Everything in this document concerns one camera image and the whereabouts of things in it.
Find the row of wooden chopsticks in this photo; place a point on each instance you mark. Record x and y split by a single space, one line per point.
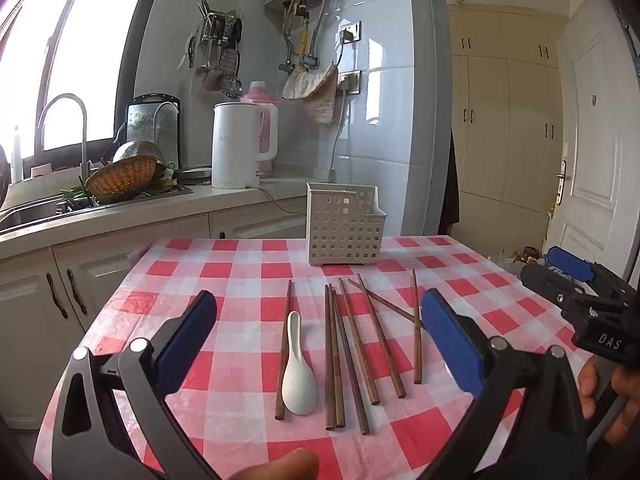
329 360

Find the grey pipe valve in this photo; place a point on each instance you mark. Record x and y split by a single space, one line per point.
286 66
310 61

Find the wall socket with white plug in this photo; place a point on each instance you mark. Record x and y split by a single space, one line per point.
350 82

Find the black framed cutting board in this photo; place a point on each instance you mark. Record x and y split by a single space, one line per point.
150 120

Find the beige hanging dishcloth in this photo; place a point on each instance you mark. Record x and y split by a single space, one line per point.
315 92

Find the person's left hand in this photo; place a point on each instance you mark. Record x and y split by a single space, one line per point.
285 466

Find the white perforated plastic basket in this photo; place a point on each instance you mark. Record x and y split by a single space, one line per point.
340 230

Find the red checked tablecloth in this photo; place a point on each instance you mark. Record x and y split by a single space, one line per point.
240 260

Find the white electric kettle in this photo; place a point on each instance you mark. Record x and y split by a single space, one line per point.
235 150

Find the wall socket with grey plug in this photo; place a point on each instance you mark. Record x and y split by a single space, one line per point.
351 31

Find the round vented lid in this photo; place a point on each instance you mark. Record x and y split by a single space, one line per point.
194 175

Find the person's right hand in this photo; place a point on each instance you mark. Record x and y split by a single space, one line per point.
625 395

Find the kitchen window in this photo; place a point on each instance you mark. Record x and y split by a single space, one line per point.
75 60

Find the metal colander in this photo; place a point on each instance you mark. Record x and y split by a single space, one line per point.
137 150

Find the pile of bags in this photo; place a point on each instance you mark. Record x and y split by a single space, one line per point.
522 257

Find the hanging metal skimmer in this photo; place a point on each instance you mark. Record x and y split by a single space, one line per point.
230 85

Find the white panel door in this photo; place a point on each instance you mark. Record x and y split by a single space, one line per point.
595 150

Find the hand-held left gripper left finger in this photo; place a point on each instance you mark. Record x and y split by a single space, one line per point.
185 342

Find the hanging metal grater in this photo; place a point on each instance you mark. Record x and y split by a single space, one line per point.
231 60

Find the white rice spoon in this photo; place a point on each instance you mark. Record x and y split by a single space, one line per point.
299 390

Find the brown wicker basket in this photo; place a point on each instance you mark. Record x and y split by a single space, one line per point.
122 180

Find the green onions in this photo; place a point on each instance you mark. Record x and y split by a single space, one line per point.
75 194

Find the tall metal sink faucet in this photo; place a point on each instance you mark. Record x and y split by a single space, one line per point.
82 125

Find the pink thermos jug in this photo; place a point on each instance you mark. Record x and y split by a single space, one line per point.
257 94

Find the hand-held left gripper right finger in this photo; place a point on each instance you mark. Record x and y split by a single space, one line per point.
450 345

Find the hanging wall peeler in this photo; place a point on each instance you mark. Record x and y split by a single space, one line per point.
189 52

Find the steel kitchen sink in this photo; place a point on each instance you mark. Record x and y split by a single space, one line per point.
30 212

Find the cream tall cupboard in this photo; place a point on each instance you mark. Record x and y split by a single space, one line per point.
500 125

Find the cream kitchen base cabinet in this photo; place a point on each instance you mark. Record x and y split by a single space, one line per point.
105 270

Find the metal wall utensil rack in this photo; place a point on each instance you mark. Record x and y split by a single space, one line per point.
217 22

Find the yellow gas pipe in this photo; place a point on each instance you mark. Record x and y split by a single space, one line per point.
303 35

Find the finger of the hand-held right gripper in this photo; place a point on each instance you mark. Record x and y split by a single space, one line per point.
570 262
542 280

